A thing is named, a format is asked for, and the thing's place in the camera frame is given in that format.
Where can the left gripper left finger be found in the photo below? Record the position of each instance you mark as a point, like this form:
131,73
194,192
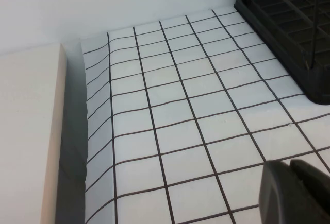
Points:
278,198

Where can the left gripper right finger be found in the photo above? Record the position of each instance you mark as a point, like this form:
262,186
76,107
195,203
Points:
318,193

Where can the black dish rack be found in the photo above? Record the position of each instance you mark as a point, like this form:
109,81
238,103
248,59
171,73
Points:
319,87

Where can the white black-grid tablecloth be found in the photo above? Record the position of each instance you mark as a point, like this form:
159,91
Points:
180,105

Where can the beige rectangular block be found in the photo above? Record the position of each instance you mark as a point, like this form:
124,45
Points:
25,131

